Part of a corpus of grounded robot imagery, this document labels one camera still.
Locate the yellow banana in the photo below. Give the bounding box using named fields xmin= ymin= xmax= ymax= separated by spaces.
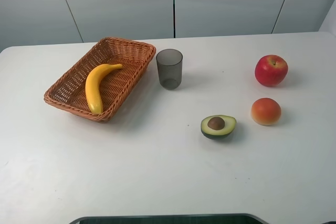
xmin=85 ymin=64 xmax=123 ymax=114

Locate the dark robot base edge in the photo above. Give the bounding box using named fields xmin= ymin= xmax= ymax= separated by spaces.
xmin=71 ymin=214 xmax=266 ymax=224

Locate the brown wicker basket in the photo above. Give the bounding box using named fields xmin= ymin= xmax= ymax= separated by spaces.
xmin=44 ymin=37 xmax=156 ymax=123

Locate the grey translucent cup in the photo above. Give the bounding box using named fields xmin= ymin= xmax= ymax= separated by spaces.
xmin=156 ymin=49 xmax=183 ymax=90

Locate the halved avocado with pit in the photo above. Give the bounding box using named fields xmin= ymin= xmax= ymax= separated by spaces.
xmin=201 ymin=115 xmax=237 ymax=140

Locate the orange round fruit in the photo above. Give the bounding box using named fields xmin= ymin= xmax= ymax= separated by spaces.
xmin=251 ymin=98 xmax=281 ymax=126

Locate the red apple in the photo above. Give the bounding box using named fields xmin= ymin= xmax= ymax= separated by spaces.
xmin=255 ymin=55 xmax=288 ymax=87

